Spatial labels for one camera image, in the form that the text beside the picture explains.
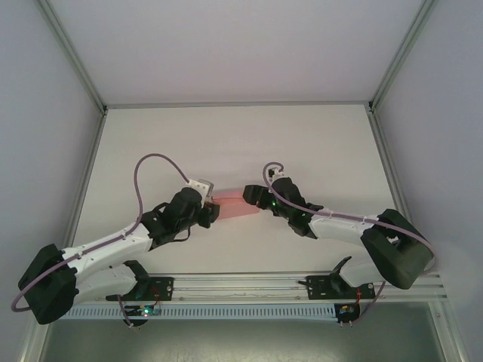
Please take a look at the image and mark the pink paper box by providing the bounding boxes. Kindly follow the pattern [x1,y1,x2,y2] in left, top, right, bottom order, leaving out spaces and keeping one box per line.
[211,189,262,222]

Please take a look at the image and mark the small circuit board green light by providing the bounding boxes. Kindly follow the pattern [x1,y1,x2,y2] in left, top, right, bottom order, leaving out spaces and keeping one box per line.
[126,305,162,318]

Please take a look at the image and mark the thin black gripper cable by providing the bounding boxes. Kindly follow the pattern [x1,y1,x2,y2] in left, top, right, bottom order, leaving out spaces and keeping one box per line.
[165,225,192,247]

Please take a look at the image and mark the aluminium mounting rail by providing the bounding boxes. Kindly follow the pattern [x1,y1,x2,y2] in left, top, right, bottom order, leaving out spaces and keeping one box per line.
[75,273,448,302]

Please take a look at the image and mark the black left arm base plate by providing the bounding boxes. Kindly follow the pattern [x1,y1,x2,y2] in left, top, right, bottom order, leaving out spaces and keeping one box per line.
[145,276,175,302]

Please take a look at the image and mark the aluminium frame back bar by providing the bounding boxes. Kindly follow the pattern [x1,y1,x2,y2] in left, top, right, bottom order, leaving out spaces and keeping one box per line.
[105,99,373,110]

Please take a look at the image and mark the slotted white cable duct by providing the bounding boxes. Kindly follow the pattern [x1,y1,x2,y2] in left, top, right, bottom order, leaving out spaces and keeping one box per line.
[60,304,337,321]

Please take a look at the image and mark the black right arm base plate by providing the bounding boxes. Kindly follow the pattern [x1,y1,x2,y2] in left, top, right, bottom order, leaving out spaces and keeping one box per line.
[297,275,375,302]

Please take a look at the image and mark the aluminium table side rail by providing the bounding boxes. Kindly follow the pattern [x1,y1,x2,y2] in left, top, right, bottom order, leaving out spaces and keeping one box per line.
[368,107,405,212]
[62,109,109,250]

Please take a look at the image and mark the aluminium frame post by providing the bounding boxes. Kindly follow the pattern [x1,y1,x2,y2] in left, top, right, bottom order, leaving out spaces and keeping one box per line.
[368,0,438,113]
[37,0,109,115]

